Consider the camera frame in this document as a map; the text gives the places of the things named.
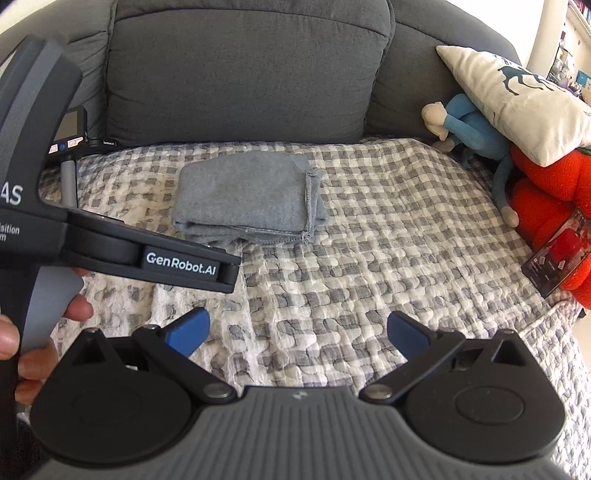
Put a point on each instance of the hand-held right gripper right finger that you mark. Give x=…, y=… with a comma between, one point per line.
x=406, y=332

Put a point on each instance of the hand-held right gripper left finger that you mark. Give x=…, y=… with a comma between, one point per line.
x=187, y=330

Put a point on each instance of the grey knit sweater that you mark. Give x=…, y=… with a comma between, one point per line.
x=244, y=194

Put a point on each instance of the person's left hand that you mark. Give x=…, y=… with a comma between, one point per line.
x=78, y=307

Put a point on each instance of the black smartphone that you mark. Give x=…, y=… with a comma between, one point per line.
x=554, y=258

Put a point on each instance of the red flower cushion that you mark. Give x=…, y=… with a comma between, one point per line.
x=545, y=198

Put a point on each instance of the blue plush toy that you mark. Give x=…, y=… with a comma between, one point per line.
x=475, y=129

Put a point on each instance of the white printed pillow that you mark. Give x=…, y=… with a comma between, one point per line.
x=521, y=106

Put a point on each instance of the white bookshelf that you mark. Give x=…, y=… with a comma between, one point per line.
x=572, y=46

